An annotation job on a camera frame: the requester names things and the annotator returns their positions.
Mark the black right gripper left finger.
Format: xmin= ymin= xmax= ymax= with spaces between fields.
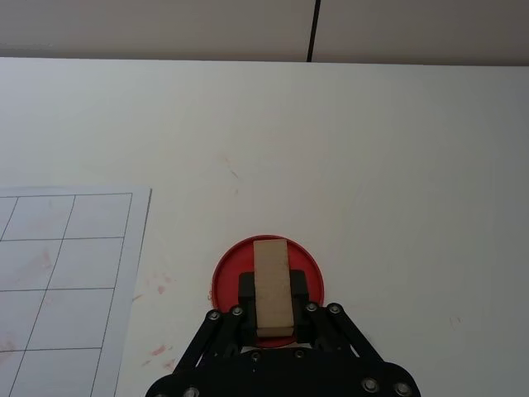
xmin=144 ymin=271 xmax=260 ymax=397

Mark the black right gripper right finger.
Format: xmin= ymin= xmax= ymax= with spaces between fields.
xmin=290 ymin=269 xmax=423 ymax=397

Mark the tan wooden rectangular block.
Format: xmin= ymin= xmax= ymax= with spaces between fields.
xmin=252 ymin=237 xmax=296 ymax=337

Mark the red round plastic lid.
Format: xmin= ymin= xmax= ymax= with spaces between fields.
xmin=209 ymin=235 xmax=326 ymax=349

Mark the white paper sheet with grid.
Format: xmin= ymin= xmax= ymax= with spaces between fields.
xmin=0 ymin=186 xmax=154 ymax=397

